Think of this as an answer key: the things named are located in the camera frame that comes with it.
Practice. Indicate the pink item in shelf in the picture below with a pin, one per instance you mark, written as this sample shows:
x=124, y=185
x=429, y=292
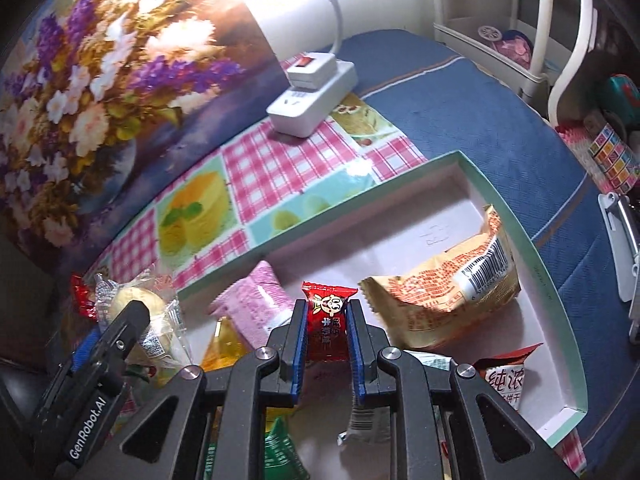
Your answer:
x=517, y=49

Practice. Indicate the white packet with green print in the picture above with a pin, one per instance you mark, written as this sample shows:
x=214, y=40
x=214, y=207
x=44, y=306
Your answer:
x=417, y=358

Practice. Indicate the translucent orange packet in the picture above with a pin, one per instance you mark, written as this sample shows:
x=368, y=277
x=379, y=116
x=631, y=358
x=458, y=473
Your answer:
x=225, y=345

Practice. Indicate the white phone stand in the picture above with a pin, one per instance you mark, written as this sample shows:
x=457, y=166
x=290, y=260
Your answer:
x=612, y=240

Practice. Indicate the bun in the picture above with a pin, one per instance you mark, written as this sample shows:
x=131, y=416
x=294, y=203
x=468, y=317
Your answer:
x=162, y=327

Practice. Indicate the red wrapped candy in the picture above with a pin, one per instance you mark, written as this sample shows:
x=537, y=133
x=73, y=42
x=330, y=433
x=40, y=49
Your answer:
x=82, y=295

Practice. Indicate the white round disc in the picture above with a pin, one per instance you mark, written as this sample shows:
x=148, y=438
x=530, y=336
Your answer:
x=490, y=34

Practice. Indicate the flower painting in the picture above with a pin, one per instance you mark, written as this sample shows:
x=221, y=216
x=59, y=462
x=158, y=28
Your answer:
x=125, y=85

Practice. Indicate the colourful squares box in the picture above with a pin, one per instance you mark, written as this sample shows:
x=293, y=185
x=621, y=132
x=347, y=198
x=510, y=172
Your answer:
x=612, y=155

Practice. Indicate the white curved chair frame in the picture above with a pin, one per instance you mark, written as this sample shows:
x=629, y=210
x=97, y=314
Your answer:
x=575, y=60

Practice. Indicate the blue woven cloth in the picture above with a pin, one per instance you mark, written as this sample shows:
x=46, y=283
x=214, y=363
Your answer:
x=475, y=120

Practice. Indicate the red and white biscuit packet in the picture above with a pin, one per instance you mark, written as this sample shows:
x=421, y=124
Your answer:
x=505, y=380

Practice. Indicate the teal toy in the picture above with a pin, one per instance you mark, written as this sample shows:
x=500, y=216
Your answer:
x=622, y=92

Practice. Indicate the pink checked tablecloth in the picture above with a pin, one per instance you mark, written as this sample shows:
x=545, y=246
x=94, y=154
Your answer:
x=280, y=160

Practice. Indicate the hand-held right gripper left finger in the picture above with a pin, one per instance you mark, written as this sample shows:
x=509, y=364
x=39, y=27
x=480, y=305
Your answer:
x=300, y=345

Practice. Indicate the pink snack packet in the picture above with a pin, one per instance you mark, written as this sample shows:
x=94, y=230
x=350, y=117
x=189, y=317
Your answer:
x=255, y=300

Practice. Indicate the white plug adapter, red switch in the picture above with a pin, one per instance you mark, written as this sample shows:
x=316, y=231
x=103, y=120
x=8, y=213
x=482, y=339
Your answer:
x=312, y=72

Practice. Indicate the red small candy packet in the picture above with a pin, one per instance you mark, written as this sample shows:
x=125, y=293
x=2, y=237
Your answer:
x=327, y=320

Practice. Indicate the mint-edged white box tray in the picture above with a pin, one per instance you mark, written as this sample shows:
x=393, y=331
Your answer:
x=390, y=240

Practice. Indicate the silver white packet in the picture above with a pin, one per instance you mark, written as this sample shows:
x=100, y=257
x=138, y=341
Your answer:
x=365, y=425

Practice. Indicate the white power strip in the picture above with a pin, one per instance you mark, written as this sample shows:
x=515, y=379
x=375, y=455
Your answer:
x=310, y=112

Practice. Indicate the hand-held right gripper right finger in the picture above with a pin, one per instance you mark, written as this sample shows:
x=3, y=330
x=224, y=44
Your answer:
x=356, y=355

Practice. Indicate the orange and tan snack packet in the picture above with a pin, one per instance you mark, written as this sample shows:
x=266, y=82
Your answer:
x=440, y=300

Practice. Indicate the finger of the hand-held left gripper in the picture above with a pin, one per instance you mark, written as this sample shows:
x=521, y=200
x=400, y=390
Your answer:
x=127, y=330

